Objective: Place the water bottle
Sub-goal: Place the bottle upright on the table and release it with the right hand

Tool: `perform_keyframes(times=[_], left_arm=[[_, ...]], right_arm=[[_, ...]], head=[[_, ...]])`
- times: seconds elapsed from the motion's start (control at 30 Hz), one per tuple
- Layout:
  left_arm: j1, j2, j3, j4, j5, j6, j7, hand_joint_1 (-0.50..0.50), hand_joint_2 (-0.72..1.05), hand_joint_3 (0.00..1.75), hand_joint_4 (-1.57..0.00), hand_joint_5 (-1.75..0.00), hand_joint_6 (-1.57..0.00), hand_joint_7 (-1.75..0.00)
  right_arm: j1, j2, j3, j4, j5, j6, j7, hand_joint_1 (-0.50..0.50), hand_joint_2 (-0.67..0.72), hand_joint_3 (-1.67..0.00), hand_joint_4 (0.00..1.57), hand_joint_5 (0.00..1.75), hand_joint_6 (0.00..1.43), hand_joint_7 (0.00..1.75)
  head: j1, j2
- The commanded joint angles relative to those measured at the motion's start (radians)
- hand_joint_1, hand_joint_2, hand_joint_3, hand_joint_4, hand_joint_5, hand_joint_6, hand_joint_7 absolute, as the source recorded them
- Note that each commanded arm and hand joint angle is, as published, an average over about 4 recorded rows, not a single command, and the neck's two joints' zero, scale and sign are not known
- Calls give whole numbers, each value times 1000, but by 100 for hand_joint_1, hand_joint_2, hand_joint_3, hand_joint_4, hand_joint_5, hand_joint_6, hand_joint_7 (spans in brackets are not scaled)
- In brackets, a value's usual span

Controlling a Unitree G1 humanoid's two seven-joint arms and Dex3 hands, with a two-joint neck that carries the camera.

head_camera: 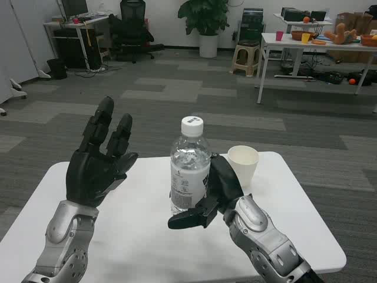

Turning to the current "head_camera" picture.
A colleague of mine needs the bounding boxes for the cardboard boxes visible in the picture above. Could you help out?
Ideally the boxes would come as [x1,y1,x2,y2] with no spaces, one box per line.
[335,11,377,38]

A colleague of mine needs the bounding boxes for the black cabinet under desk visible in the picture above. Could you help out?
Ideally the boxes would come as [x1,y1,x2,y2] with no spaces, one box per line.
[54,29,102,69]

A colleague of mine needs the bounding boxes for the orange plush toy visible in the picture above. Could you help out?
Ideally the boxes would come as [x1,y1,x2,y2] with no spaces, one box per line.
[323,22,358,45]

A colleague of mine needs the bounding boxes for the beige plastic stool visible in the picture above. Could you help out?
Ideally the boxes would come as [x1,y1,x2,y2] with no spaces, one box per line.
[231,40,262,77]

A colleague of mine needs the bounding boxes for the green plant in white pot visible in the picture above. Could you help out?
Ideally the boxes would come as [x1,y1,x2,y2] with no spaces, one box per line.
[177,0,230,58]

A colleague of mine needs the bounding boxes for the white partition board on casters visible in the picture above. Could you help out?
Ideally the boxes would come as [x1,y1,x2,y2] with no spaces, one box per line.
[0,0,52,116]

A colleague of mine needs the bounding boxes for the large black box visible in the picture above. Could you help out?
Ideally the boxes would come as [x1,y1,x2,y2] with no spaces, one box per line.
[280,7,312,22]

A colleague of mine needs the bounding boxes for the brown woven basket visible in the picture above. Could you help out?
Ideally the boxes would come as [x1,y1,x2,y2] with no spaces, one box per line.
[290,29,316,41]

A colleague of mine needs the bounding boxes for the white table with black boxes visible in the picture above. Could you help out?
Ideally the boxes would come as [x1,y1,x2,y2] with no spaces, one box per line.
[273,12,333,35]

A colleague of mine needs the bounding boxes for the black office chair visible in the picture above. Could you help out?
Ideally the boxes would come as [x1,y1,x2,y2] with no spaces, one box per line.
[108,0,166,64]

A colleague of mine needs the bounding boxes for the black bag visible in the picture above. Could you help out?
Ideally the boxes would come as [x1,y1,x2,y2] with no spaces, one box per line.
[347,70,373,87]

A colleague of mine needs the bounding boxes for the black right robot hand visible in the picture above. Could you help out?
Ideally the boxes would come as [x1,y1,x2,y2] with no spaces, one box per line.
[167,152,245,231]

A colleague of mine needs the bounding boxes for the orange basket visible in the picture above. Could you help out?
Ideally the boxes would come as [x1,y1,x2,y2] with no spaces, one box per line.
[359,34,377,47]

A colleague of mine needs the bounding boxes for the yellow hanging strap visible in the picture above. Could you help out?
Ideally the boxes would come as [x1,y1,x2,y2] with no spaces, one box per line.
[83,20,91,47]

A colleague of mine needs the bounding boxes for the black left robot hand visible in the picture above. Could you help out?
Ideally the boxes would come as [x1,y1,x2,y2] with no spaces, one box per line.
[65,96,139,208]

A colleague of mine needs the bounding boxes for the black computer monitor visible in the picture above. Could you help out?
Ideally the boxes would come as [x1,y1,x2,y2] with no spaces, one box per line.
[61,0,89,18]

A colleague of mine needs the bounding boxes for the large white table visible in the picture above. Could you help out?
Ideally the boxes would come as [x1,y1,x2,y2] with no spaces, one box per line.
[256,32,377,104]

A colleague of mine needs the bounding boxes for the black trash bin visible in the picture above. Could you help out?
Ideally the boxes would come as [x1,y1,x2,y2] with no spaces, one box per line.
[47,58,68,80]

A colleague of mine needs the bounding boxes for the white desk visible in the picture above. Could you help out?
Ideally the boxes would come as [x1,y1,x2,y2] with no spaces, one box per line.
[43,14,111,71]

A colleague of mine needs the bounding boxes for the white paper cup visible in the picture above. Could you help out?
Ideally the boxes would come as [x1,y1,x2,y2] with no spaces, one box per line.
[227,145,260,187]

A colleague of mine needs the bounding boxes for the clear water bottle white cap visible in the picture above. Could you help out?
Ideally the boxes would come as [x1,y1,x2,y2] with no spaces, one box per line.
[170,116,212,216]

